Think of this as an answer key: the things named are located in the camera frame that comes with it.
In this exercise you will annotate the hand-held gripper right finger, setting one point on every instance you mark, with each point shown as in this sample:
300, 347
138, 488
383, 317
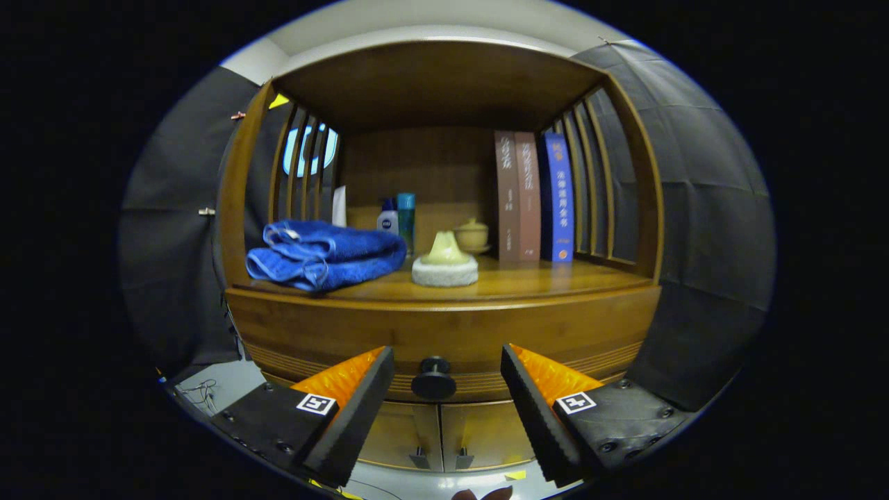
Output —
538, 420

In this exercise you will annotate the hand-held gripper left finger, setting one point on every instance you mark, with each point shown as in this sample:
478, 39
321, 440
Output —
358, 417

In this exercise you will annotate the green cleaning brush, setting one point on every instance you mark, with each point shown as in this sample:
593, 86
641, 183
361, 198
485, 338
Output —
444, 267

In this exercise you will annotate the wooden cabinet door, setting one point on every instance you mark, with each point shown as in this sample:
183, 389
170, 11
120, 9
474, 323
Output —
486, 430
403, 430

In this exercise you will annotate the wooden countertop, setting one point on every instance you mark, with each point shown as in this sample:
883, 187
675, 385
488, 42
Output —
542, 278

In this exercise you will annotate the wooden cabinet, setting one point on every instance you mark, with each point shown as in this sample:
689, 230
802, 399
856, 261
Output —
430, 90

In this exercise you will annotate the yellow floor tape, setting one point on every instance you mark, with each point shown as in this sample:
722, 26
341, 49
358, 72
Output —
515, 475

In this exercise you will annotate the blue towel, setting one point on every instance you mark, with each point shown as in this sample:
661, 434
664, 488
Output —
326, 253

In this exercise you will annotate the beige lidded tea cup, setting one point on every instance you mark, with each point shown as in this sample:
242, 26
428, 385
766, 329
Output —
474, 235

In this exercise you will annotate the white lotion bottle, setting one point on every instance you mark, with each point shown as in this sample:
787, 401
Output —
387, 221

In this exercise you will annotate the teal bottle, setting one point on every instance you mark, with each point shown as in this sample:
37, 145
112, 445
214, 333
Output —
406, 215

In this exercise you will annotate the white card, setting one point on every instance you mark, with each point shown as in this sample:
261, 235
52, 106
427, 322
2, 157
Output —
339, 208

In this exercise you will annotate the reddish-brown book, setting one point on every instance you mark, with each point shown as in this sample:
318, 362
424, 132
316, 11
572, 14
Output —
529, 201

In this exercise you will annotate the blue book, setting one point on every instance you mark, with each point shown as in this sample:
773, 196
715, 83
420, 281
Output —
559, 201

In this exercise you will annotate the brown book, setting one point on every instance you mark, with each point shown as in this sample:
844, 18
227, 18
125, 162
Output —
507, 201

